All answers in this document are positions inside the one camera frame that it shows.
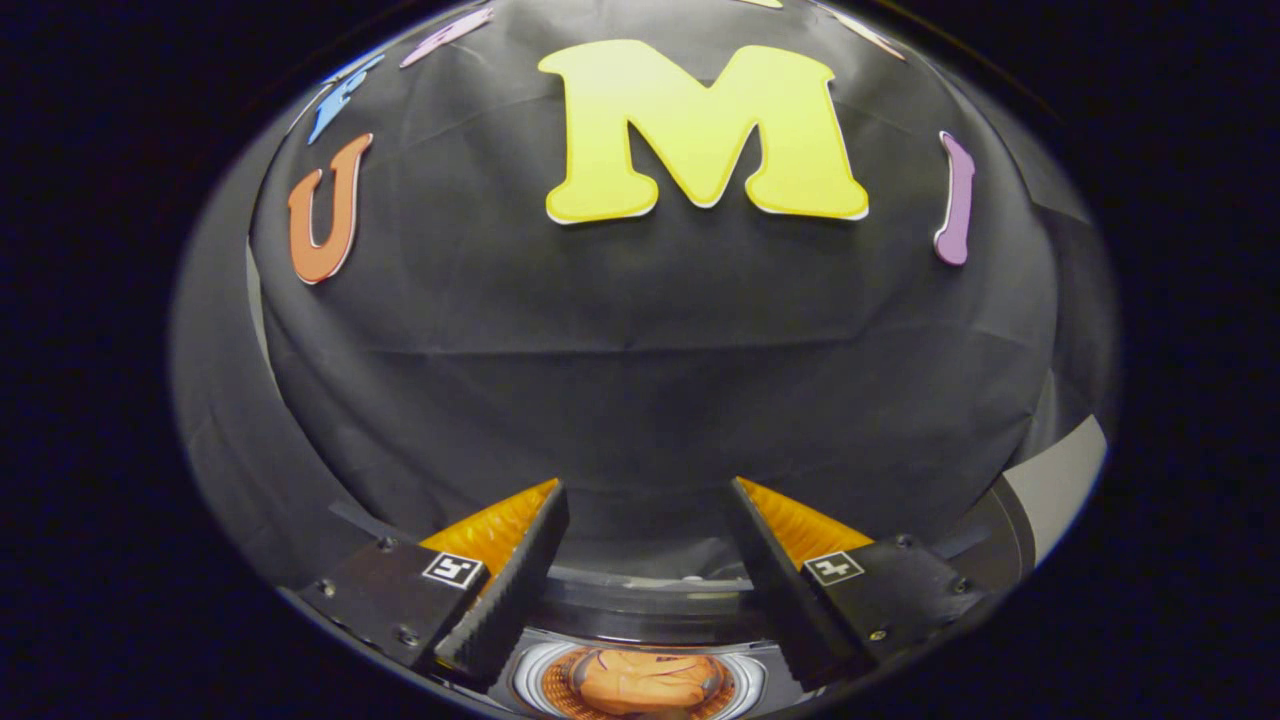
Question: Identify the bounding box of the grey washing machine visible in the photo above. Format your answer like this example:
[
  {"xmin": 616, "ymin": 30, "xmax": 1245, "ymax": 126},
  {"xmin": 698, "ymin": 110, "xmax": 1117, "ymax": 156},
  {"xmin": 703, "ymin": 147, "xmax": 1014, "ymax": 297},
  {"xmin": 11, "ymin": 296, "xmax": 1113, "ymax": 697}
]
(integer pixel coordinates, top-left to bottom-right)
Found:
[{"xmin": 488, "ymin": 625, "xmax": 801, "ymax": 720}]

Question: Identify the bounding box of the black backdrop cloth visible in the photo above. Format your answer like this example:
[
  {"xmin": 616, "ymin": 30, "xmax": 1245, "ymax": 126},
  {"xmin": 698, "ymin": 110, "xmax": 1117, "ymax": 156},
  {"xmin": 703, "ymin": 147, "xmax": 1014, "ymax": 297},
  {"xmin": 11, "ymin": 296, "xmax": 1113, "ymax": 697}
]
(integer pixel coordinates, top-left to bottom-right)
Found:
[{"xmin": 170, "ymin": 0, "xmax": 1121, "ymax": 601}]

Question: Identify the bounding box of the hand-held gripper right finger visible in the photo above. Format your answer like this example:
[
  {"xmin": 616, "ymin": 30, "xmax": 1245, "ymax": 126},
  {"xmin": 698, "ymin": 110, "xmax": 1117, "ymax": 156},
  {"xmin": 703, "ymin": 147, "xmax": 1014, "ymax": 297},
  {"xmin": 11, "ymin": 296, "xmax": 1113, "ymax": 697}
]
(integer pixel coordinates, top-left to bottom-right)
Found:
[{"xmin": 727, "ymin": 477, "xmax": 988, "ymax": 693}]

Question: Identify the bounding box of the orange yellow shirt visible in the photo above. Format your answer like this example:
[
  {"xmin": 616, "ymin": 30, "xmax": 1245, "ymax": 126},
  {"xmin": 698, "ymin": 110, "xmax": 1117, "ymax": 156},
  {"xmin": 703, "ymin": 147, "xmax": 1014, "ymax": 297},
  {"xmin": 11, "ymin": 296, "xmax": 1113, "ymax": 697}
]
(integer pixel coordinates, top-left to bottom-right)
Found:
[{"xmin": 570, "ymin": 648, "xmax": 723, "ymax": 717}]

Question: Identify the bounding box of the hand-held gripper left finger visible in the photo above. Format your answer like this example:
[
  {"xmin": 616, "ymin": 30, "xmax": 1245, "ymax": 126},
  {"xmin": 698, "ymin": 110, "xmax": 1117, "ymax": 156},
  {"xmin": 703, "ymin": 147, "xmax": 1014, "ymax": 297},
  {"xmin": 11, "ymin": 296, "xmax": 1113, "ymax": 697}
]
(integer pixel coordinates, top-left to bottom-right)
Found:
[{"xmin": 293, "ymin": 478, "xmax": 572, "ymax": 692}]

